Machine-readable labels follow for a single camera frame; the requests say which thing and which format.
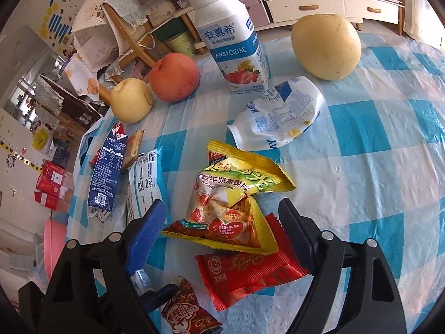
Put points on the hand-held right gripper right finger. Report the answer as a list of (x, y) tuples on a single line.
[(295, 236)]

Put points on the white milk pouch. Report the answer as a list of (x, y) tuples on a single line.
[(278, 114)]

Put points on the red-orange peach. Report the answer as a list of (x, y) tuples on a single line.
[(173, 78)]

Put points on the white plastic bag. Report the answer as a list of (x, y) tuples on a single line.
[(85, 142)]

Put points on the white yogurt bottle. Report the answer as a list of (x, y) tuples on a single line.
[(229, 34)]

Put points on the blue milk carton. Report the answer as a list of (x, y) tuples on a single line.
[(106, 174)]

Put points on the wooden chair with white cover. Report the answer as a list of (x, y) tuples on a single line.
[(114, 24)]

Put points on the red patterned snack wrapper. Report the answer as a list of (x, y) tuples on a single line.
[(187, 309)]

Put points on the red gift boxes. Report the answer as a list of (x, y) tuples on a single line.
[(50, 184)]

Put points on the white low cabinet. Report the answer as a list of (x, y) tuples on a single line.
[(323, 5)]

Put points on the yellow snack bag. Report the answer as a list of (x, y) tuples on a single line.
[(226, 201)]

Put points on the tan wafer bar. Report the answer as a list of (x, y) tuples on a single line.
[(134, 148)]

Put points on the yellow plastic bag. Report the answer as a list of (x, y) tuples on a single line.
[(41, 139)]

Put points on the large yellow pear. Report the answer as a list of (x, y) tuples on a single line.
[(325, 47)]

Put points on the pink storage box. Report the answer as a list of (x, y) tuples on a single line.
[(259, 12)]

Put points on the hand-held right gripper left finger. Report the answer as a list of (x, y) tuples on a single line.
[(150, 236)]

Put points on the pink plastic basin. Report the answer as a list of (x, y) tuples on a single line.
[(52, 247)]

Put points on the dark wooden chair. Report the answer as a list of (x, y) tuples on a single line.
[(66, 94)]

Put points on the green trash bin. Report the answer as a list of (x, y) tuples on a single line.
[(180, 43)]

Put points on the small yellow pear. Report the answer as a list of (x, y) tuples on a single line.
[(130, 101)]

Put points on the dining table with printed cloth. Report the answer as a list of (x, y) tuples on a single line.
[(81, 76)]

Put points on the white blue-text wrapper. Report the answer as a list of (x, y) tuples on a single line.
[(144, 184)]

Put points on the blue checkered tablecloth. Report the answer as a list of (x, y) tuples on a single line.
[(365, 167)]

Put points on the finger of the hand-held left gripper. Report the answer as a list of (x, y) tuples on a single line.
[(158, 297)]

